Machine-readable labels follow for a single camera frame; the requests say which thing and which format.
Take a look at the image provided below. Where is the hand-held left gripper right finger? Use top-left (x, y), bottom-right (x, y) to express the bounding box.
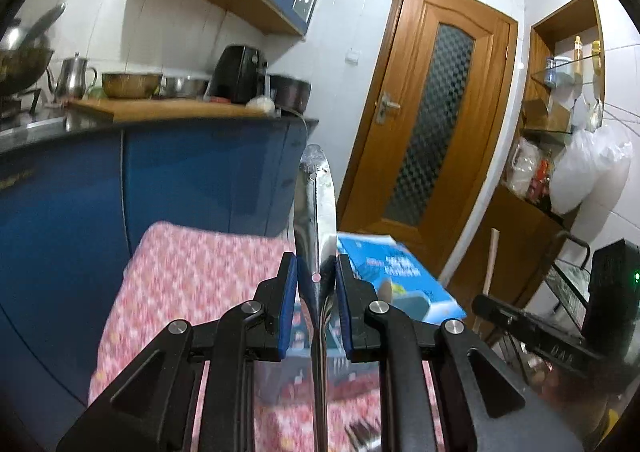
top-left (334, 254), bottom-right (586, 452)

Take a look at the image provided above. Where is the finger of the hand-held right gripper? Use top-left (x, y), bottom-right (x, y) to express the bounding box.
top-left (472, 294), bottom-right (606, 373)

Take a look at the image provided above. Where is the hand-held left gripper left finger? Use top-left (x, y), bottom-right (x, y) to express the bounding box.
top-left (56, 252), bottom-right (301, 452)

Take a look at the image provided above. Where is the clear plastic utensil box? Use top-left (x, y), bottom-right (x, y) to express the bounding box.
top-left (255, 297), bottom-right (386, 408)

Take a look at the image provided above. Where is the stainless steel spoon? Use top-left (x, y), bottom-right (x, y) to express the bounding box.
top-left (295, 144), bottom-right (337, 452)

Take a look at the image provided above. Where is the stainless steel fork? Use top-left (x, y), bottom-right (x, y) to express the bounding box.
top-left (345, 419), bottom-right (382, 452)

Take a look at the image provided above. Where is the black metal rack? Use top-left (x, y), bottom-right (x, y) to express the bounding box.
top-left (500, 232), bottom-right (593, 383)

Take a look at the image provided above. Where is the blue book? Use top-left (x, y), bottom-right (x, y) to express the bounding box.
top-left (336, 233), bottom-right (467, 325)

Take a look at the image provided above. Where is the wooden stick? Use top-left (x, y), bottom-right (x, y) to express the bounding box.
top-left (482, 228), bottom-right (501, 327)

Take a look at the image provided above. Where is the pink floral tablecloth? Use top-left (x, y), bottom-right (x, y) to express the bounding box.
top-left (89, 221), bottom-right (451, 452)

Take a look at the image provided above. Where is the large white plastic bag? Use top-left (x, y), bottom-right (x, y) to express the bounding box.
top-left (550, 124), bottom-right (633, 215)

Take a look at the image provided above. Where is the clear bag of food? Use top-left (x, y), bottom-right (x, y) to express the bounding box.
top-left (505, 139), bottom-right (541, 197)

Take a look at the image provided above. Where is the black rice cooker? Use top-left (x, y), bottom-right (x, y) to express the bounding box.
top-left (267, 74), bottom-right (312, 113)

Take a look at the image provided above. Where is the wooden door with glass panel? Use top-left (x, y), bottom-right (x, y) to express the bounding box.
top-left (336, 0), bottom-right (518, 277)

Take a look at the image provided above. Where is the wooden cutting board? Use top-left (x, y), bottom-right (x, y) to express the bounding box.
top-left (67, 96), bottom-right (276, 121)

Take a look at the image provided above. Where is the black air fryer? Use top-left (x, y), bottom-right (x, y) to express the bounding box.
top-left (207, 46), bottom-right (268, 105)

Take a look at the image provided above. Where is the stainless steel bowl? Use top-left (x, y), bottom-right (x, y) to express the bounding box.
top-left (160, 76), bottom-right (210, 98)

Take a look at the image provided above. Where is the blue base cabinet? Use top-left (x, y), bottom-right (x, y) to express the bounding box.
top-left (0, 117), bottom-right (321, 413)

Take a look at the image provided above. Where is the wooden shelf unit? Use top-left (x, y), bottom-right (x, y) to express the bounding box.
top-left (487, 0), bottom-right (608, 313)

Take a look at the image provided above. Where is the brass-coloured metal colander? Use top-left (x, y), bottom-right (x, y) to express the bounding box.
top-left (101, 72), bottom-right (163, 99)

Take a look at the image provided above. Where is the stainless steel kettle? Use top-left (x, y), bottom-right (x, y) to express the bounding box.
top-left (47, 52), bottom-right (98, 100)

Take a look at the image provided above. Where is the gas stove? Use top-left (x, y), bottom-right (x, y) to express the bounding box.
top-left (0, 89), bottom-right (43, 133)

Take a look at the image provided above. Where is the metal wok with lid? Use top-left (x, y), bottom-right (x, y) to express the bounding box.
top-left (0, 2), bottom-right (66, 97)

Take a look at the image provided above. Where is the white power cable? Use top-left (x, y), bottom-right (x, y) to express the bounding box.
top-left (275, 106), bottom-right (315, 155)

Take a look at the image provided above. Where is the metal door handle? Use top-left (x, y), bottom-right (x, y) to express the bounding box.
top-left (375, 92), bottom-right (402, 125)

